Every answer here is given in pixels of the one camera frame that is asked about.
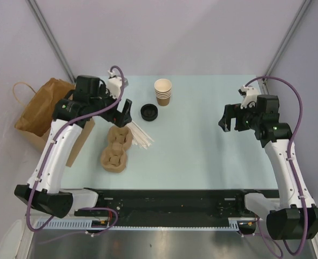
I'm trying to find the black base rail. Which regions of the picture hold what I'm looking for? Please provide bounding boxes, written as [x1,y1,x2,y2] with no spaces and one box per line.
[73,188,281,227]

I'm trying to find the brown paper bag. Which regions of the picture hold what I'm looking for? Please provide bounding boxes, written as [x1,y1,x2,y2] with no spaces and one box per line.
[12,77,96,167]

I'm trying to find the aluminium frame post right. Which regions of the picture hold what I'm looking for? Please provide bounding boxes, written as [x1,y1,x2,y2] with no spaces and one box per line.
[263,0,312,79]

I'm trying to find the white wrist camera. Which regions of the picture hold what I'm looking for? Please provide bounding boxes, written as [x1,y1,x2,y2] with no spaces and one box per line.
[239,85,260,109]
[106,70,123,99]

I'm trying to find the stack of black lids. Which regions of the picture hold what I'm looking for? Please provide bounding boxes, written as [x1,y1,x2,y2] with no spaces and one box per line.
[140,104,158,121]

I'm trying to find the stack of paper cups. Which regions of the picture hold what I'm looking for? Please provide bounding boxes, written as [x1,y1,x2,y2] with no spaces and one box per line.
[154,79,172,106]

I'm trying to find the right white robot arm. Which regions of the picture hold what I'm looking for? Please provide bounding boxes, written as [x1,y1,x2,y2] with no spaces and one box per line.
[219,94,318,240]

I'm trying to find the aluminium frame post left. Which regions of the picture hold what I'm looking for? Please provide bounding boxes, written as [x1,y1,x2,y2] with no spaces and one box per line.
[25,0,76,83]

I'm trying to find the bundle of wrapped straws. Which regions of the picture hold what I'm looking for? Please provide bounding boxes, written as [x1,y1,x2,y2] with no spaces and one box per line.
[127,121,154,149]

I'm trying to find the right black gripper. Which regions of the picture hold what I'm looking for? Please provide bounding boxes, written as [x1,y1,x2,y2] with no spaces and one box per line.
[218,100,262,132]

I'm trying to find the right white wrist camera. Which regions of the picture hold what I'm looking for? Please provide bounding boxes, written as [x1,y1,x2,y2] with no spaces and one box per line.
[239,85,260,109]

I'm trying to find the aluminium frame post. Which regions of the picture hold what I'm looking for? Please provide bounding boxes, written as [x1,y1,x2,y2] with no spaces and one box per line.
[263,0,312,79]
[25,0,76,83]

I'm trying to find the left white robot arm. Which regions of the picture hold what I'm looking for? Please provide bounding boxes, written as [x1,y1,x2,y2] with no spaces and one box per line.
[15,71,132,218]

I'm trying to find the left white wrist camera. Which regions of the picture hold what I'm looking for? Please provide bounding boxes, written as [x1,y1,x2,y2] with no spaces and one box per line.
[106,70,123,99]

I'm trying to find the pulp cup carrier tray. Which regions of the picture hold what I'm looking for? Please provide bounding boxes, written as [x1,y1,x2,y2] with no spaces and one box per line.
[100,126,133,173]

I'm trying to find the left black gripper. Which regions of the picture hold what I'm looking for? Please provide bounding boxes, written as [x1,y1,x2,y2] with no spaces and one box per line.
[89,84,131,127]

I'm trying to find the white slotted cable duct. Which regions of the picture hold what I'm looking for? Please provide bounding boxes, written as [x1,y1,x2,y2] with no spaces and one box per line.
[36,217,256,231]

